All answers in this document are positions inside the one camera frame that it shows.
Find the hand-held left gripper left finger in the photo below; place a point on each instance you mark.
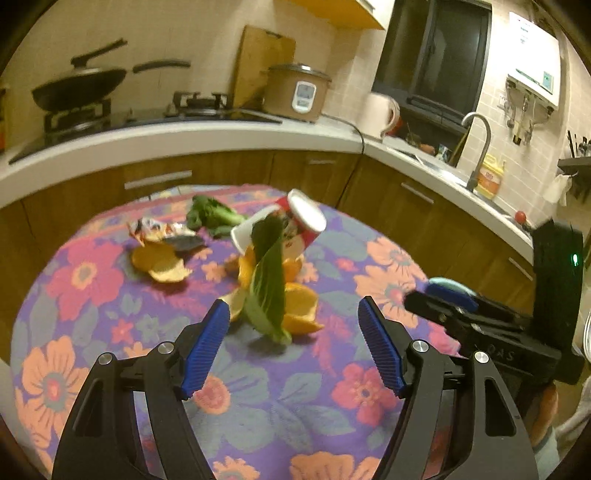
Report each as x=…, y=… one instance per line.
x=207, y=350

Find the person's right hand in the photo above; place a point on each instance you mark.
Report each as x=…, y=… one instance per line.
x=545, y=410

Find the white electric kettle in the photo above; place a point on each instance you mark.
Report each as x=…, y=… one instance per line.
x=374, y=115

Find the beige rice cooker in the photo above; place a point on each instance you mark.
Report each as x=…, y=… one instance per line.
x=281, y=92

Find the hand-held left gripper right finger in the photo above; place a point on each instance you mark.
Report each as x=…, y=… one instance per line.
x=378, y=346

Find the black gas stove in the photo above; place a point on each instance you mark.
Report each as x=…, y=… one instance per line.
x=138, y=121

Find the yellow wall cabinet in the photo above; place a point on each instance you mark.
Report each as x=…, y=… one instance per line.
x=351, y=11

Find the floral tablecloth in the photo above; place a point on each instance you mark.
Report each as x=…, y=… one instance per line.
x=277, y=415

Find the white rag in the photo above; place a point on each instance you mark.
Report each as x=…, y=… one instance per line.
x=558, y=189

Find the white water heater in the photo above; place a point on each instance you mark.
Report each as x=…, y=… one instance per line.
x=531, y=46

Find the steel sink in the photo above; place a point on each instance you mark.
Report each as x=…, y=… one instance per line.
x=429, y=166

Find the yellow cooking oil bottle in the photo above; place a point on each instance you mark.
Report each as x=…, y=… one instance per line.
x=490, y=177

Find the wooden cutting board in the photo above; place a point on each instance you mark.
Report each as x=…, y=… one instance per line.
x=263, y=50

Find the green leafy vegetable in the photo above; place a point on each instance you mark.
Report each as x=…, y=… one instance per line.
x=207, y=212

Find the dark kitchen window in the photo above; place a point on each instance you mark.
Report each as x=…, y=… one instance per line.
x=429, y=46

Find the black wall rack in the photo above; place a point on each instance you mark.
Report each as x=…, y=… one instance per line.
x=577, y=164

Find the white wall socket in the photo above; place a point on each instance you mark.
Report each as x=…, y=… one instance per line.
x=503, y=100

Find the large orange peel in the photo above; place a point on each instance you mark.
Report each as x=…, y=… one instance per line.
x=302, y=309

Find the white kitchen countertop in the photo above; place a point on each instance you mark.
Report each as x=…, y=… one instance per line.
x=138, y=145

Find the green bok choy leaf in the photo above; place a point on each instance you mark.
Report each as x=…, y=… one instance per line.
x=270, y=286

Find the red and white paper cup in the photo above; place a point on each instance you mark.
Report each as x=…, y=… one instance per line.
x=302, y=217

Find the snack wrapper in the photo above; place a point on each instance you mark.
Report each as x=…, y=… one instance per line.
x=147, y=228

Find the black wok with lid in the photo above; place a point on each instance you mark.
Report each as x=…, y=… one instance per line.
x=78, y=85

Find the wooden kitchen cabinets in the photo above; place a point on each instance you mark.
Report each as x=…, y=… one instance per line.
x=277, y=168

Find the red tomato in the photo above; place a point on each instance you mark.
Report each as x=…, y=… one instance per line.
x=520, y=216

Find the steel kitchen faucet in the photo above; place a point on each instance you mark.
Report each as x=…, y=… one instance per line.
x=485, y=129

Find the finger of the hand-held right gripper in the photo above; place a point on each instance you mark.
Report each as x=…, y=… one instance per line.
x=450, y=294
x=429, y=307

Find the curled orange peel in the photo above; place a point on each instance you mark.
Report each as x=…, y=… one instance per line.
x=161, y=267

